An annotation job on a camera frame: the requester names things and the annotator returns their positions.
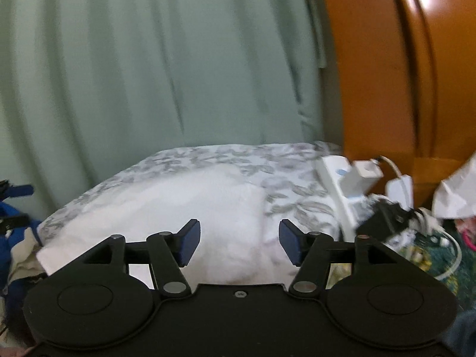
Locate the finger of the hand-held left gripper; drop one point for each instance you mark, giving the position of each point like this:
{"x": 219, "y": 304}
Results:
{"x": 15, "y": 222}
{"x": 20, "y": 190}

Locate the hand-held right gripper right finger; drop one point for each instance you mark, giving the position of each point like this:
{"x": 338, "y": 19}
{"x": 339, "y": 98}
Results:
{"x": 292, "y": 241}

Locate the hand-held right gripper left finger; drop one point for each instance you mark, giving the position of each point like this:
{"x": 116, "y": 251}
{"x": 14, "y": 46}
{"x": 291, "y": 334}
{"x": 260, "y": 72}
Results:
{"x": 187, "y": 241}

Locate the white ribbed sweater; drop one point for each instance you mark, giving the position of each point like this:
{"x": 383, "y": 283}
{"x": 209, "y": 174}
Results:
{"x": 167, "y": 200}

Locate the blue and cream sweater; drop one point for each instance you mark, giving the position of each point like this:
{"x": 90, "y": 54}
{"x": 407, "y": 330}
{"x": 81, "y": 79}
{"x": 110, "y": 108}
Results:
{"x": 22, "y": 253}

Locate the white power strip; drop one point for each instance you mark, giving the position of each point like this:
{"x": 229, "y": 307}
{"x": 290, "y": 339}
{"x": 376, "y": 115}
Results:
{"x": 342, "y": 208}

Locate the black power adapter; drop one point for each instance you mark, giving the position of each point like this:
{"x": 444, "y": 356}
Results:
{"x": 383, "y": 219}

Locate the white charger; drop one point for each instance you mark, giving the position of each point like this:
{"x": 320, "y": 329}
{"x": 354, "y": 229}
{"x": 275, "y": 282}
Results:
{"x": 362, "y": 178}

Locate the white plug adapter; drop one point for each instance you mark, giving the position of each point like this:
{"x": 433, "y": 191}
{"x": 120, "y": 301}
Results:
{"x": 399, "y": 189}

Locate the pink object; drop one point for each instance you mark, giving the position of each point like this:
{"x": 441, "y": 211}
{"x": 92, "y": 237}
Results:
{"x": 470, "y": 236}

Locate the green curtain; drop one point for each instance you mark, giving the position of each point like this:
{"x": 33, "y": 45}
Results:
{"x": 148, "y": 63}

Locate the wooden headboard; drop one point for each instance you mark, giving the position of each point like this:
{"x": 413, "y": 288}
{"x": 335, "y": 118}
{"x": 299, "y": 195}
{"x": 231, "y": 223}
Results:
{"x": 372, "y": 63}

